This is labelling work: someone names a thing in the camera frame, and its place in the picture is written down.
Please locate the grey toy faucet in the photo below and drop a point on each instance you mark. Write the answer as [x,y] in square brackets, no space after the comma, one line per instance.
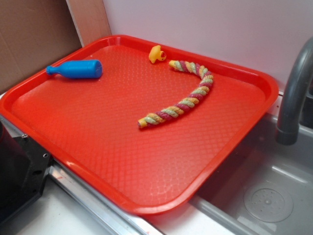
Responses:
[297,102]

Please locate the yellow rubber duck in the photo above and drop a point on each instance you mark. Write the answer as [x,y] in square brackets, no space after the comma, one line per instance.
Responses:
[156,54]

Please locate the blue plastic toy bottle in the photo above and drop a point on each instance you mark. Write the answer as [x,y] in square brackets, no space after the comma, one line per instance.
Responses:
[83,69]

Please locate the grey plastic sink basin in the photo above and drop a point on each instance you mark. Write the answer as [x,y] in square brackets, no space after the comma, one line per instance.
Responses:
[263,187]

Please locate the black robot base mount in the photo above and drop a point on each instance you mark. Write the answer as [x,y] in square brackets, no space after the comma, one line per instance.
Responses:
[23,169]

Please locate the brown cardboard panel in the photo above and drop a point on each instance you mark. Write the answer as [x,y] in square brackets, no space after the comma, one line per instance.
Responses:
[33,35]

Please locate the red plastic tray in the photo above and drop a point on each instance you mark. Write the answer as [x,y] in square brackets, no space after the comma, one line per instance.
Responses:
[90,125]

